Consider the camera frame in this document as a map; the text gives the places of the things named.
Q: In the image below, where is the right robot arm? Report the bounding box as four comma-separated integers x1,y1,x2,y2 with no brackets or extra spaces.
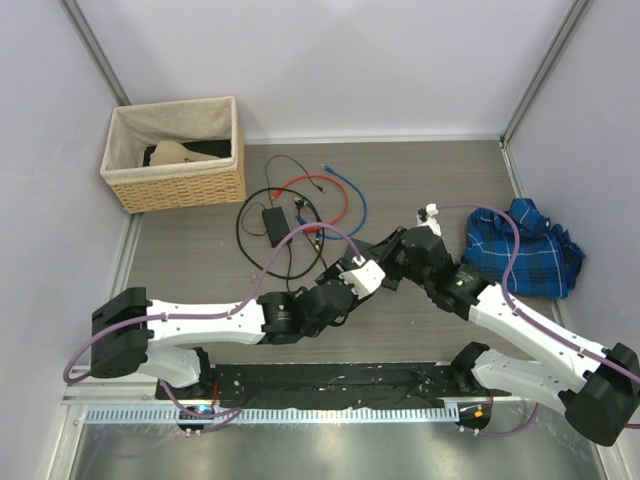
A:
367,226,639,447

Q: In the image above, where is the wicker basket with liner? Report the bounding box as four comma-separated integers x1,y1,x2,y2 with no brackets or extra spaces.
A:
100,96,246,214

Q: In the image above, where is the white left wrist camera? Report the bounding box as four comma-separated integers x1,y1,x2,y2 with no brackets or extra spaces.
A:
338,257,386,299

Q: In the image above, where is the blue ethernet cable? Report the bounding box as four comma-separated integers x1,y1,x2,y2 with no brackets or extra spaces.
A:
296,163,368,240

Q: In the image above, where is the blue plaid cloth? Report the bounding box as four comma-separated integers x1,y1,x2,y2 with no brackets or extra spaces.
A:
461,198,585,299

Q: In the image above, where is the beige item in basket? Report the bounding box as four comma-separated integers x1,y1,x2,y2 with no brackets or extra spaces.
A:
149,140,233,167

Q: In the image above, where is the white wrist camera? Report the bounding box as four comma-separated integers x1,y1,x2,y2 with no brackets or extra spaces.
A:
416,203,441,237
338,257,386,299

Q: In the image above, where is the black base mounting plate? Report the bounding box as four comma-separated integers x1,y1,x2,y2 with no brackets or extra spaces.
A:
172,362,509,410

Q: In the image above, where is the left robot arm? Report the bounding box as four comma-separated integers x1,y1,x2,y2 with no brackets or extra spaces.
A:
90,258,383,399

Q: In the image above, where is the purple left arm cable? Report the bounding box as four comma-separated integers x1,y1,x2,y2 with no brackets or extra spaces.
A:
62,222,366,386

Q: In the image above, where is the slotted cable duct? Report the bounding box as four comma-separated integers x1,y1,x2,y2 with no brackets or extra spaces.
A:
84,403,459,425

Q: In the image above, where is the red ethernet cable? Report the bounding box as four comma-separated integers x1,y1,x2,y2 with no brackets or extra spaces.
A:
270,175,350,236

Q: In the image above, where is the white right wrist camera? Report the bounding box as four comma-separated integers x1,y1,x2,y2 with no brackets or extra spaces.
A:
416,203,441,237

